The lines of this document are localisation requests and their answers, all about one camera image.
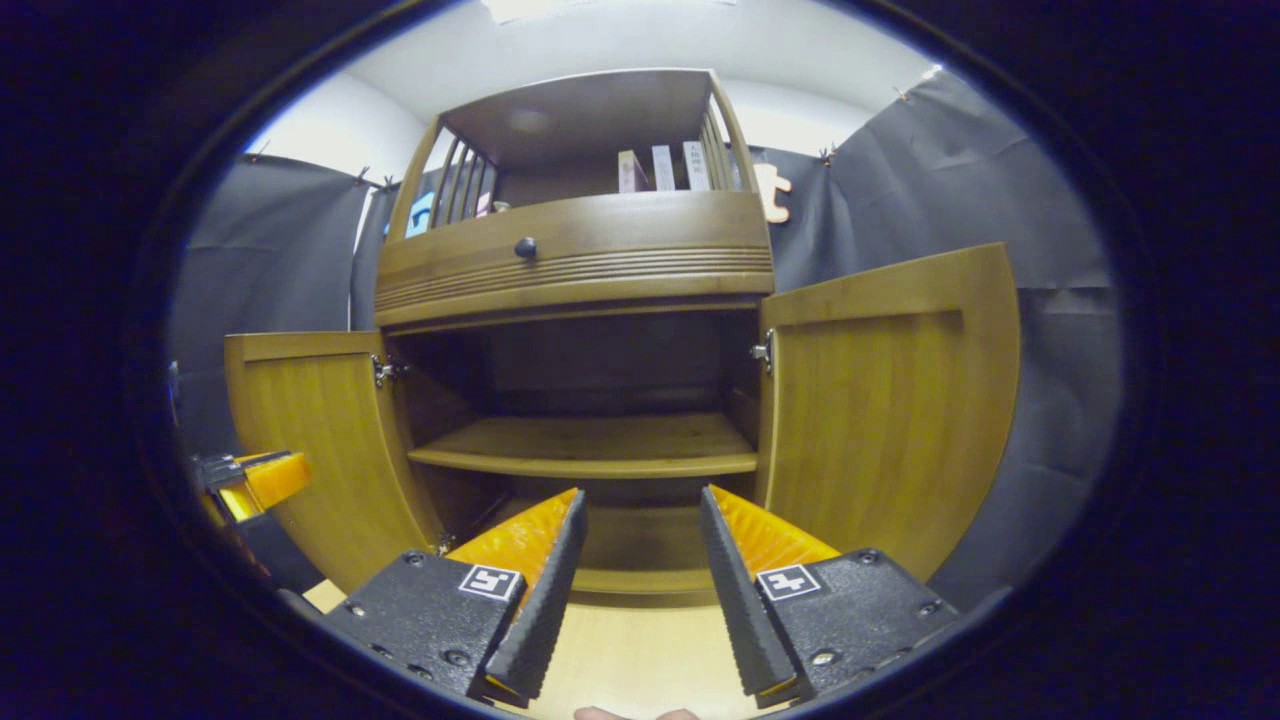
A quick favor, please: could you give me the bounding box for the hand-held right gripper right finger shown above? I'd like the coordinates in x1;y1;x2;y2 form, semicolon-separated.
698;484;963;710

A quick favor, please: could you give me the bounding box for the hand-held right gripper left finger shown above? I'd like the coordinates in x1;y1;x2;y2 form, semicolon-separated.
320;487;591;709

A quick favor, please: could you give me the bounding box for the wooden cabinet door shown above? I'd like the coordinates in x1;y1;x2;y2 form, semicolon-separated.
225;332;446;593
755;243;1021;586

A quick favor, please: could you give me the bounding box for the wooden double-door shoe cabinet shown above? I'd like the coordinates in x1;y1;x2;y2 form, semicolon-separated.
225;68;1021;611

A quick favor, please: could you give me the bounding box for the wooden cabinet drawer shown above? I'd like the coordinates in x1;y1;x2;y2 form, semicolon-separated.
378;192;773;267

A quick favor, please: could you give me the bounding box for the wooden inner shelf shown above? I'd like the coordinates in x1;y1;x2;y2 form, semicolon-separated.
407;413;759;479

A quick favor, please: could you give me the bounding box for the large ceiling light panel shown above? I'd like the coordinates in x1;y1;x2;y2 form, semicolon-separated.
485;0;741;23

